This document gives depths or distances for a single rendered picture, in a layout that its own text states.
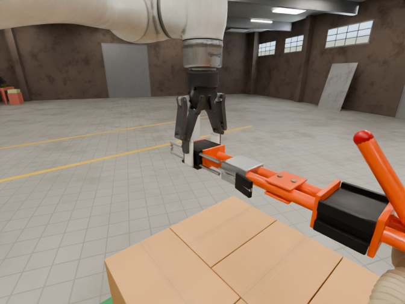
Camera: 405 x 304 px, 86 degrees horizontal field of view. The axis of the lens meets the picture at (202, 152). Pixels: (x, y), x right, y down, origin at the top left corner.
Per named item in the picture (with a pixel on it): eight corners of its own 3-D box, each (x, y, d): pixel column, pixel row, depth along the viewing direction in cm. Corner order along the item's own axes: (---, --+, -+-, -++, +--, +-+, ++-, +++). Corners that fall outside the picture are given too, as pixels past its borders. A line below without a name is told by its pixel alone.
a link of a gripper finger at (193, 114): (207, 98, 51) (202, 95, 50) (191, 143, 52) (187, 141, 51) (196, 96, 54) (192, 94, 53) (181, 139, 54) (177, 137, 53)
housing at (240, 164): (263, 181, 49) (264, 162, 47) (243, 191, 45) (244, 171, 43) (238, 171, 54) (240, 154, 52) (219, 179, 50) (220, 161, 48)
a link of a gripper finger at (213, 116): (198, 96, 54) (202, 93, 55) (211, 132, 60) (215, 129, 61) (208, 97, 51) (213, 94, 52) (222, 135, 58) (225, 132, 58)
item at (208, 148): (225, 162, 59) (225, 144, 57) (204, 169, 54) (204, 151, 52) (204, 154, 65) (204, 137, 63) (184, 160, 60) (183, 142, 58)
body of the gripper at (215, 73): (198, 69, 45) (198, 113, 48) (226, 69, 50) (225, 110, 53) (178, 69, 51) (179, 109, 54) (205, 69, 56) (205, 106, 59)
